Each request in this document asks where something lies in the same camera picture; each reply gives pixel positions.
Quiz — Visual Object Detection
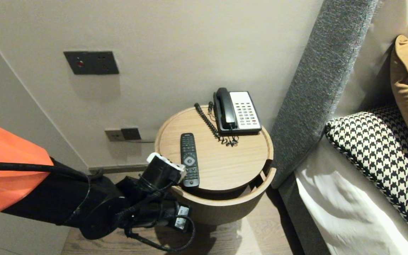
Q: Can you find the black tv remote control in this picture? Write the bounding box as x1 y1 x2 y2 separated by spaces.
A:
180 133 200 188

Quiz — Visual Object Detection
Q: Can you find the round wooden bedside table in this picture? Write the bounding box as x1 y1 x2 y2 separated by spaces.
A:
170 167 277 227

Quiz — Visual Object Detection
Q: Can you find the grey baseboard strip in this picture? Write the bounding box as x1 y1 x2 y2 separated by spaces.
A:
89 163 149 175

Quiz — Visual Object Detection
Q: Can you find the round wooden nightstand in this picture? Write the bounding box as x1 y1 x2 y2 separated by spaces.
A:
155 105 274 194

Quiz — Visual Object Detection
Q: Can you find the black telephone handset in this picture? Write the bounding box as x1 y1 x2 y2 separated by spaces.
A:
216 87 237 130

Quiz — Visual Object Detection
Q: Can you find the black and white telephone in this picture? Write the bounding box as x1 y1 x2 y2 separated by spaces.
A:
213 91 262 135

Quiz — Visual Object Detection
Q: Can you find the grey fabric headboard edge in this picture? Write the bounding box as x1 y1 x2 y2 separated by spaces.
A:
268 0 379 189

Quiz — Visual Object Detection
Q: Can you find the black white houndstooth pillow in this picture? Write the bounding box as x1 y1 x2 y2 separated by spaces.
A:
324 104 408 245

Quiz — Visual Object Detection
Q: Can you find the beige padded headboard panel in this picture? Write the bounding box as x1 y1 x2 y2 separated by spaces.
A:
331 0 408 119

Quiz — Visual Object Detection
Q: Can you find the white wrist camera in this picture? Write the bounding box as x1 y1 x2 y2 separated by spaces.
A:
146 152 187 175

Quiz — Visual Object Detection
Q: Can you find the beige wall socket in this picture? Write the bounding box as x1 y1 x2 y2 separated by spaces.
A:
105 129 125 142

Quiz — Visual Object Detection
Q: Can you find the black coiled telephone cord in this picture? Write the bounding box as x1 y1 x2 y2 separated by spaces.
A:
194 102 240 148

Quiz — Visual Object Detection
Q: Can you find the dark wall switch panel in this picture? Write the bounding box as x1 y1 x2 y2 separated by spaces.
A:
63 51 119 75

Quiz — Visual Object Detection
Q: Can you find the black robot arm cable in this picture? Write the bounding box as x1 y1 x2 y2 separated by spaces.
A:
0 161 196 253

